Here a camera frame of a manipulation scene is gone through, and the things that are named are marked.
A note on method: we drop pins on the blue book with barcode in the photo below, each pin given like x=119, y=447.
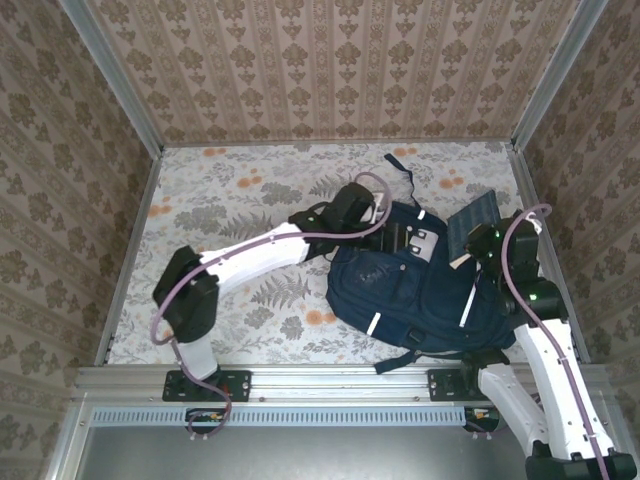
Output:
x=472, y=220

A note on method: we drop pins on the navy blue backpack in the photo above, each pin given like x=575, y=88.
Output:
x=400, y=295

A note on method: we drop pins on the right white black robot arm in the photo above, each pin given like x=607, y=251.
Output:
x=555, y=380

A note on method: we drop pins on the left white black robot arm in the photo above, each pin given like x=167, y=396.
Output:
x=250, y=255

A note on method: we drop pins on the floral tablecloth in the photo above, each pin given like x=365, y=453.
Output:
x=225, y=170

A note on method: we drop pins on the black connector with orange plug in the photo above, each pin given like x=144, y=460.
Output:
x=202, y=416
x=482, y=414

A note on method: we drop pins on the grey metal sheet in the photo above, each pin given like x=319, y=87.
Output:
x=325, y=455

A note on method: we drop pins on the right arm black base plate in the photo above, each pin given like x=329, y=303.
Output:
x=440, y=385

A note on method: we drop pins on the aluminium corner post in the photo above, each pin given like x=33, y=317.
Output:
x=556, y=75
x=116, y=80

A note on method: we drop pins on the long aluminium frame rail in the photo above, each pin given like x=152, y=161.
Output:
x=300, y=382

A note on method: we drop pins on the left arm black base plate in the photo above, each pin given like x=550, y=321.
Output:
x=240, y=385

